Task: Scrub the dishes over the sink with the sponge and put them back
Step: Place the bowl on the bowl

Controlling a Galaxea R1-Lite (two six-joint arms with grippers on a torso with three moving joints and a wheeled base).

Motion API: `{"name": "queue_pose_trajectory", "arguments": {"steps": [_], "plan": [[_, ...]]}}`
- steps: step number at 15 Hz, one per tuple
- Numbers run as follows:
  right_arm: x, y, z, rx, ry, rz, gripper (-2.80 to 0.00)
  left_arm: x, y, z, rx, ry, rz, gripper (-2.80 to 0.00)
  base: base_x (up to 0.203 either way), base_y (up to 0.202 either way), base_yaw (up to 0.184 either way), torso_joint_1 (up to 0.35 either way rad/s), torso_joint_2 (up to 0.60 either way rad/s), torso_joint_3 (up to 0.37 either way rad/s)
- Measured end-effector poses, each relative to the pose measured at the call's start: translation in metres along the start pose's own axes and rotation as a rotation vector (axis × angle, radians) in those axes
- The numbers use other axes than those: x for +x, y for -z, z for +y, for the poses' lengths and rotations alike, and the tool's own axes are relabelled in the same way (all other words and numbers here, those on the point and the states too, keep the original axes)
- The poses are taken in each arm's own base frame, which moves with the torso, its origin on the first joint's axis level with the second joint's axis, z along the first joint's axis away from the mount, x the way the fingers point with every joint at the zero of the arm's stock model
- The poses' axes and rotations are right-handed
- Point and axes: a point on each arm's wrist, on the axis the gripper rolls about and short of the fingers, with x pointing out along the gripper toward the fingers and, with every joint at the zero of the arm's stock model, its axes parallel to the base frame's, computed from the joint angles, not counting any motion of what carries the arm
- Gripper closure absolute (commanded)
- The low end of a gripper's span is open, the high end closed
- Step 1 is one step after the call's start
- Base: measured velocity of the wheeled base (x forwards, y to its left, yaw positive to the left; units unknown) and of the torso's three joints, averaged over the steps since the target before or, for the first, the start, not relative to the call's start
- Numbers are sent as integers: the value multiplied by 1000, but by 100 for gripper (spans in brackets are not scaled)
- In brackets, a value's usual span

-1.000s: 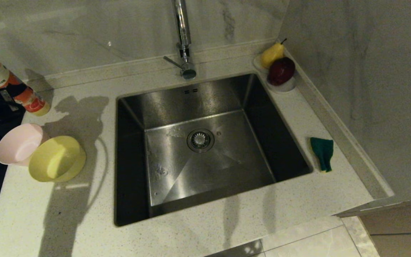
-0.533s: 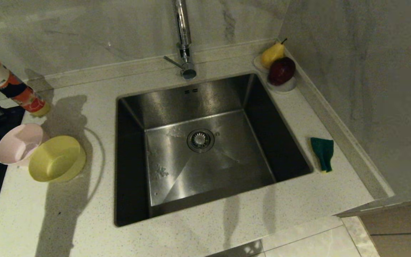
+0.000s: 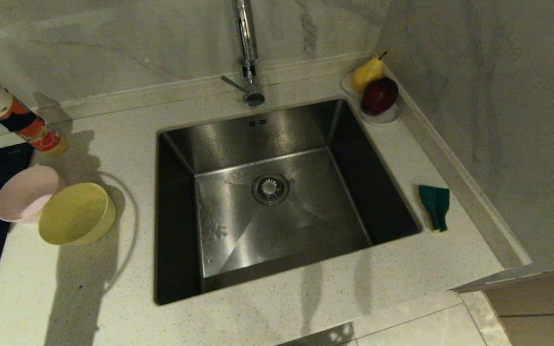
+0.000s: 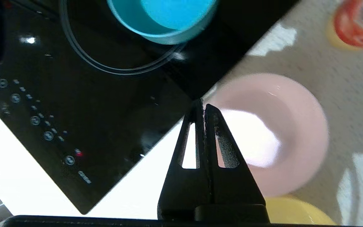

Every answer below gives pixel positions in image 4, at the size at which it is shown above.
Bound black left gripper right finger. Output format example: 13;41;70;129
196;104;269;223

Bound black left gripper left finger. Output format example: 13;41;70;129
158;99;212;220

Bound yellow plastic bowl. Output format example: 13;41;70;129
265;196;336;225

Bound pink plastic bowl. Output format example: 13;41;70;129
207;73;329;197

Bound blue plastic bowl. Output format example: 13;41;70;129
107;0;218;44

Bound orange white dish soap bottle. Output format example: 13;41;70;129
326;0;363;51

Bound black induction cooktop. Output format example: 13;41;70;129
0;0;298;215

